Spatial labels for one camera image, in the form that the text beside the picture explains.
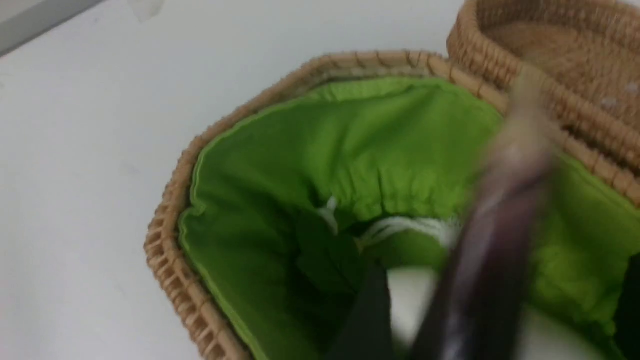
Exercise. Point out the woven wicker basket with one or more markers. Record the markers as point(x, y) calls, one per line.
point(274, 215)

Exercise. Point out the woven wicker basket lid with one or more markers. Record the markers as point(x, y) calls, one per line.
point(586, 50)

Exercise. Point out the dark purple toy eggplant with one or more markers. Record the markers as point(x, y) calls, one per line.
point(476, 310)

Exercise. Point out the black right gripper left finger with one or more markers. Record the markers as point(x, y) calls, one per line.
point(367, 334)

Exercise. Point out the white toy radish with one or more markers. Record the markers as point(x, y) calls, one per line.
point(542, 337)

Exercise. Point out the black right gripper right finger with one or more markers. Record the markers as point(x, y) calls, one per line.
point(627, 312)

